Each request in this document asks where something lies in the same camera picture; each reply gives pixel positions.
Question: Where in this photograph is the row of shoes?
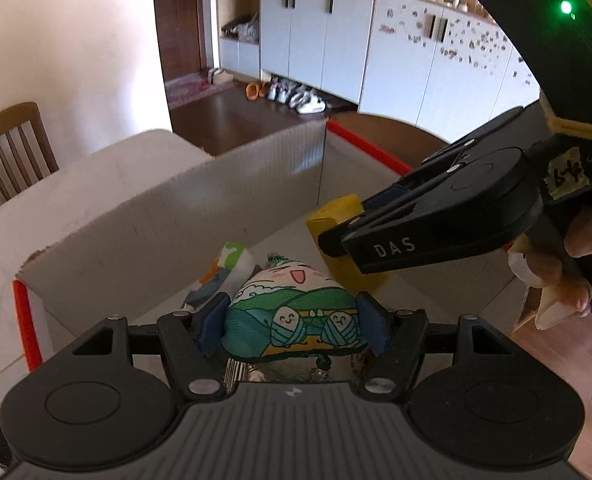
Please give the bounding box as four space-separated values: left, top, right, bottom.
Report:
268 77 327 115

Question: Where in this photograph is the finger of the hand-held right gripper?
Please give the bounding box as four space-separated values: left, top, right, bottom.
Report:
317 180 507 276
361 106 526 211

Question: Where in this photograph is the dark brown door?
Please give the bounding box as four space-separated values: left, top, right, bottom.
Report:
152 0 217 86

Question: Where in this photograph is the white wall cabinet unit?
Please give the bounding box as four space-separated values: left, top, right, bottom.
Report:
216 0 592 146

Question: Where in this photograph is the slatted wooden chair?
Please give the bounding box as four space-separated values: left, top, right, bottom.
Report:
0 102 59 223

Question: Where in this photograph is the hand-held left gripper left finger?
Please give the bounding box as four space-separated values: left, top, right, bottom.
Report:
71 291 229 403

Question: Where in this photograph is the patterned red rug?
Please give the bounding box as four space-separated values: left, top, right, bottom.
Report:
166 72 237 109

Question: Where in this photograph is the round-backed dark wooden chair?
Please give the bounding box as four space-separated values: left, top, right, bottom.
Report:
328 111 451 171

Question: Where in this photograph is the red shoe box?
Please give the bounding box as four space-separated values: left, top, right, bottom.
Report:
12 117 544 383

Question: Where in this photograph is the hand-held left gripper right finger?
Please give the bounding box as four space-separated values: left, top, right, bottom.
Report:
356 292 515 402

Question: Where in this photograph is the person's right hand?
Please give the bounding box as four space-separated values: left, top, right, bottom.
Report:
507 205 592 331

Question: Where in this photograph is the yellow carton box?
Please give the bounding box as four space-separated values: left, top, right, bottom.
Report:
306 194 391 296

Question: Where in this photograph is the green cartoon plush pouch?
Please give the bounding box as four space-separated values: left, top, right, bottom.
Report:
221 254 369 361

